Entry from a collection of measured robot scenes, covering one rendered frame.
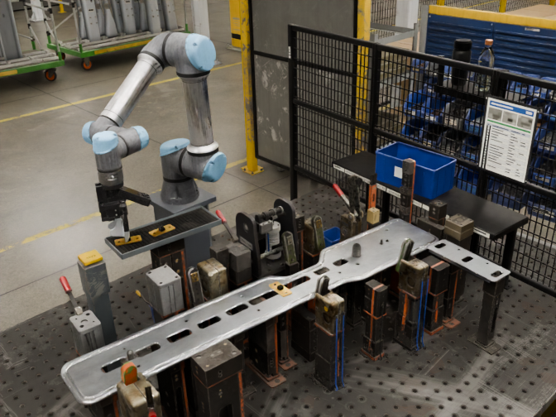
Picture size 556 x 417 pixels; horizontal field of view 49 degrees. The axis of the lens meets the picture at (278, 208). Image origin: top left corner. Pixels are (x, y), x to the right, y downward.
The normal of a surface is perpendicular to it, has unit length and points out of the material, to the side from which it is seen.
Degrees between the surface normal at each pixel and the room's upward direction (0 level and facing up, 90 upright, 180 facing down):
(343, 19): 91
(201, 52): 82
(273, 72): 89
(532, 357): 0
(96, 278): 90
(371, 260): 0
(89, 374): 0
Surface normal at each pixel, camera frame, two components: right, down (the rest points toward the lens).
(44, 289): -0.03, -0.89
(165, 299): 0.60, 0.35
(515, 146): -0.80, 0.29
